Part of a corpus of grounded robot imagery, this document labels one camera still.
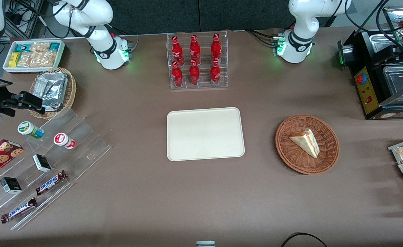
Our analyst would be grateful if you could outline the triangular sandwich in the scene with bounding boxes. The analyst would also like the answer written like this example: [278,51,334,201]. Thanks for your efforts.
[289,129,320,159]

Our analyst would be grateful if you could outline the light wicker basket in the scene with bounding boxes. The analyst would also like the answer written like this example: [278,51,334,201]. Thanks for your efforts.
[29,67,77,120]

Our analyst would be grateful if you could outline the brown wicker basket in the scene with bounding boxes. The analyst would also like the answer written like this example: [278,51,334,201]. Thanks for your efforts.
[275,114,340,175]

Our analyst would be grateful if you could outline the cream plastic tray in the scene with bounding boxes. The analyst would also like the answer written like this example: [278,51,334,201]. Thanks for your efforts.
[167,107,245,162]

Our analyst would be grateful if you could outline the green lid yogurt cup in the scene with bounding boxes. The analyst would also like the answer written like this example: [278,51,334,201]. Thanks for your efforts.
[17,121,45,139]

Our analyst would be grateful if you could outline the silver foil packet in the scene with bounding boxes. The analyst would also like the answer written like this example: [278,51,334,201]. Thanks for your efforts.
[33,72,68,111]

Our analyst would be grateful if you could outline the white snack bin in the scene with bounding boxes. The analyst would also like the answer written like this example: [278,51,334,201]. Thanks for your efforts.
[2,39,66,74]

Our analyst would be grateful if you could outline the yellow snack packet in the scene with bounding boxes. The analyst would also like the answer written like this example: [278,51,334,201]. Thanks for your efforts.
[9,52,22,68]

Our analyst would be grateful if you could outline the clear cracker packet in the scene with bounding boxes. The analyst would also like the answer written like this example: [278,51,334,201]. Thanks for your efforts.
[37,51,58,68]
[17,51,39,68]
[30,42,51,53]

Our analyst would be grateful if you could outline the red lid yogurt cup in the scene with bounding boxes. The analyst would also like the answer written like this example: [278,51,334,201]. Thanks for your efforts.
[54,132,76,150]

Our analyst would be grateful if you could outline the black machine yellow panel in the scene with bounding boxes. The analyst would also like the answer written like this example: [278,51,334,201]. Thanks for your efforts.
[337,29,403,120]

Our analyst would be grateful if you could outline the small black box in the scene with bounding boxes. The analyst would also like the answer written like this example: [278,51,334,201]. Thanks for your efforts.
[0,177,23,195]
[33,154,52,173]

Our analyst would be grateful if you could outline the clear acrylic stepped shelf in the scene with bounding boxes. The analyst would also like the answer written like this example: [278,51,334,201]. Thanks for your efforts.
[0,108,112,231]

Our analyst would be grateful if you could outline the Snickers chocolate bar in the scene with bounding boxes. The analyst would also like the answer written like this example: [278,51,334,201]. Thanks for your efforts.
[35,170,68,196]
[1,198,38,224]

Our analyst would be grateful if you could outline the red cola bottle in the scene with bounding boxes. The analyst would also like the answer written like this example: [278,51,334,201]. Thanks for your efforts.
[189,35,201,66]
[171,36,185,66]
[189,60,201,86]
[171,61,184,87]
[211,33,222,64]
[210,60,221,86]

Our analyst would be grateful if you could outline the clear acrylic bottle rack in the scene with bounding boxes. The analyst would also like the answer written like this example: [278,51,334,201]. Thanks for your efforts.
[166,30,229,90]

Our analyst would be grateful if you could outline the black hanging cables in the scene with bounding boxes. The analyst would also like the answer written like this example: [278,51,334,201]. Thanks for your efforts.
[345,0,403,36]

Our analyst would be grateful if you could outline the aluminium frame profile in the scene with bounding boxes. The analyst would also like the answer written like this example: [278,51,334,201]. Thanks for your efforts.
[2,0,45,39]

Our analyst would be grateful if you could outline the grey base cable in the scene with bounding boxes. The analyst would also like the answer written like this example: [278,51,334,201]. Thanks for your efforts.
[126,34,140,52]

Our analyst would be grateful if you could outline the black base cable bundle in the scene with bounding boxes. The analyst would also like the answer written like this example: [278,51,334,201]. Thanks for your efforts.
[245,29,278,47]

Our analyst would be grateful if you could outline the black looped cable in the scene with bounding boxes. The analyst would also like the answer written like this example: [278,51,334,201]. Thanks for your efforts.
[280,232,329,247]

